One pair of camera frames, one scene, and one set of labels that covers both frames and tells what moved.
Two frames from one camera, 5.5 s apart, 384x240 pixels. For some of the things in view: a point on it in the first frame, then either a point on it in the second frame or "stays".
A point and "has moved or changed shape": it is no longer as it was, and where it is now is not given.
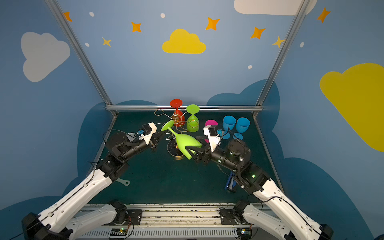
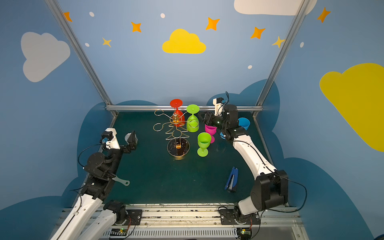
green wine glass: (193, 121) stays
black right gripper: (204, 154) to (210, 118)
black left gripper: (153, 143) to (127, 144)
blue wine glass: (242, 124) stays
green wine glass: (183, 140) has moved or changed shape
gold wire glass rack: (173, 125) stays
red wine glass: (179, 118) stays
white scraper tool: (124, 182) stays
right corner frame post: (299, 14) stays
